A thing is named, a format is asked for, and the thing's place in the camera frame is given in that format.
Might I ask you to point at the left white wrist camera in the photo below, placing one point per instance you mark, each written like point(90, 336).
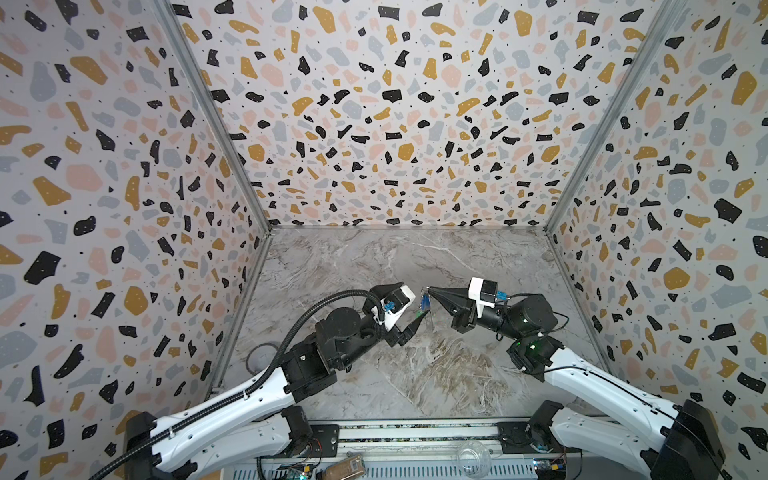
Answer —
point(395, 304)

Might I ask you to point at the grey tape roll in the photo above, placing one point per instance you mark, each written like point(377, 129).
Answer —
point(260, 357)

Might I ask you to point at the clear glass cup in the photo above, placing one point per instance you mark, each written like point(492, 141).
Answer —
point(473, 459)

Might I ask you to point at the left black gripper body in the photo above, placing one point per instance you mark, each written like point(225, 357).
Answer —
point(395, 335)

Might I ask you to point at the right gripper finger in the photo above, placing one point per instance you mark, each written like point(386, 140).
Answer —
point(453, 304)
point(446, 293)

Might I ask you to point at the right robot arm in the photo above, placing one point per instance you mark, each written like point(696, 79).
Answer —
point(646, 433)

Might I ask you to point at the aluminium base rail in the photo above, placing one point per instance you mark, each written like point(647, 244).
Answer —
point(404, 449)

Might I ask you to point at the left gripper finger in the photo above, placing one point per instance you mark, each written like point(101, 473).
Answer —
point(412, 328)
point(389, 291)

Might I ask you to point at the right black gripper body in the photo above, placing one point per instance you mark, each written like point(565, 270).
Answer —
point(465, 312)

